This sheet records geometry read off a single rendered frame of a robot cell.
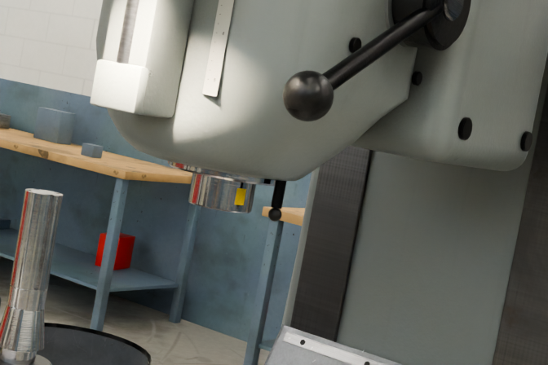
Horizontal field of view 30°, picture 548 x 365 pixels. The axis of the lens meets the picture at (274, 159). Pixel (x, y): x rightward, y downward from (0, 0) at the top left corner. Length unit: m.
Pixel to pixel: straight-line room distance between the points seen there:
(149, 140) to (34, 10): 6.63
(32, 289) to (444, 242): 0.52
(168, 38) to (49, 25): 6.53
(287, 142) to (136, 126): 0.10
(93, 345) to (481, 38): 2.35
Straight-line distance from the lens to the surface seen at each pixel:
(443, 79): 0.78
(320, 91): 0.59
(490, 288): 1.05
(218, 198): 0.73
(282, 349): 1.16
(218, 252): 6.04
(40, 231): 0.67
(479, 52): 0.81
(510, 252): 1.05
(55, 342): 3.05
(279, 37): 0.65
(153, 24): 0.65
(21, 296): 0.68
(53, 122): 6.56
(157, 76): 0.65
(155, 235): 6.35
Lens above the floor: 1.36
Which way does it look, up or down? 3 degrees down
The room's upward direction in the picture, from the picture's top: 10 degrees clockwise
